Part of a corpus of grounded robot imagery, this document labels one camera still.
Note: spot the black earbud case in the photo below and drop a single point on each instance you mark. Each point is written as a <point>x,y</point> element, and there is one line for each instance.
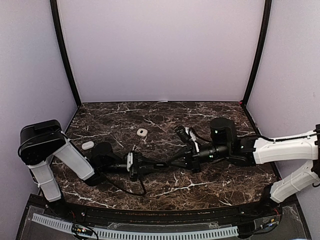
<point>161,165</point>

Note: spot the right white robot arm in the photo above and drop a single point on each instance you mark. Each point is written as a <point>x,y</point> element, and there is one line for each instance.
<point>253,150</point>

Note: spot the small white charging case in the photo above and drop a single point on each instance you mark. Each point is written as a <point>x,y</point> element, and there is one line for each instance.
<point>142,132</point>

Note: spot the white slotted cable duct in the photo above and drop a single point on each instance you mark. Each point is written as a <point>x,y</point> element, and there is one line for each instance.
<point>121,231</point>

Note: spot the right black frame post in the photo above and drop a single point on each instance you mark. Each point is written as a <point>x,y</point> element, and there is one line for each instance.
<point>258,52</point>

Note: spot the black front rail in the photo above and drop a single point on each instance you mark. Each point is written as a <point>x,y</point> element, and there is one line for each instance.
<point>233,215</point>

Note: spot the white oval charging case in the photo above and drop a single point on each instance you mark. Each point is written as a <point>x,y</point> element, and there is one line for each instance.
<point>88,145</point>

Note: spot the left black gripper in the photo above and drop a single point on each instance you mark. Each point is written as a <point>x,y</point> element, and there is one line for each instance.
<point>140,172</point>

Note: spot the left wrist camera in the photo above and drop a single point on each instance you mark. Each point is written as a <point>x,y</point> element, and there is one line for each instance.
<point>132,161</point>

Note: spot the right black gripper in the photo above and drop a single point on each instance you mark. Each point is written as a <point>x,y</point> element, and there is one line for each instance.
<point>194,165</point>

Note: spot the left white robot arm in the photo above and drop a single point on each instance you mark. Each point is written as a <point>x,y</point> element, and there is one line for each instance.
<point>43,145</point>

